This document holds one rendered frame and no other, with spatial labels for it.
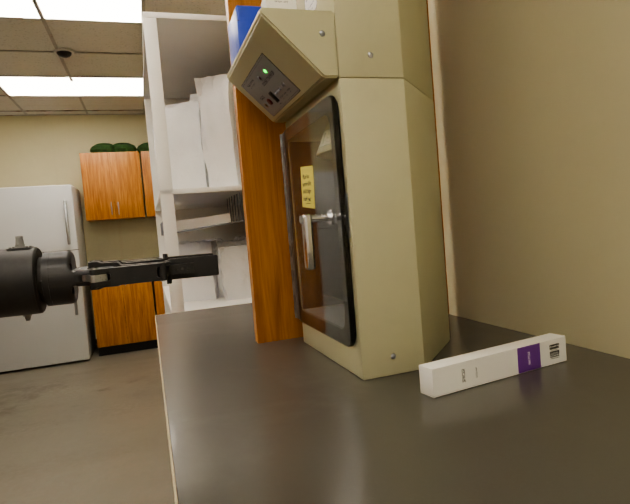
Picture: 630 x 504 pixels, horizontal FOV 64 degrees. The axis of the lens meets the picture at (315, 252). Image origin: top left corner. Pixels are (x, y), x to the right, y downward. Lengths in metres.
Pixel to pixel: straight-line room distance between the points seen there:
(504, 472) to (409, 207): 0.44
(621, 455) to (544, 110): 0.67
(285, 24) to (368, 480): 0.62
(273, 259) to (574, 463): 0.75
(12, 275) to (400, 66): 0.64
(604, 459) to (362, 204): 0.46
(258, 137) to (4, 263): 0.59
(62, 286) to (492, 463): 0.57
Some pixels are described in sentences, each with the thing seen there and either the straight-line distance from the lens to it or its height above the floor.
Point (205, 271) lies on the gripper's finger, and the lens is 0.77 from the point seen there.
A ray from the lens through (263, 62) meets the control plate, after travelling 0.92.
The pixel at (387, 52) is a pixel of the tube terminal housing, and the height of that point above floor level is 1.45.
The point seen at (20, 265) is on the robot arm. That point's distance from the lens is 0.76.
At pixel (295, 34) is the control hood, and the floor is 1.47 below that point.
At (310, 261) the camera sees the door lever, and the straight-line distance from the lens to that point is 0.82.
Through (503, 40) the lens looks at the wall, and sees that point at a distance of 1.20.
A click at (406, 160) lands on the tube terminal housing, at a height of 1.28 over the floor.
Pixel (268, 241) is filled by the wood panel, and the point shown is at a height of 1.16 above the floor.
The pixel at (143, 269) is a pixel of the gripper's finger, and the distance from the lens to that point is 0.73.
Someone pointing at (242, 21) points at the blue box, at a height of 1.57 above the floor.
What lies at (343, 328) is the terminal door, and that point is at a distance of 0.84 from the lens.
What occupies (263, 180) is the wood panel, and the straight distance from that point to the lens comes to 1.13.
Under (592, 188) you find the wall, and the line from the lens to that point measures 1.00.
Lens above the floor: 1.19
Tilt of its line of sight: 3 degrees down
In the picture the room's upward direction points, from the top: 5 degrees counter-clockwise
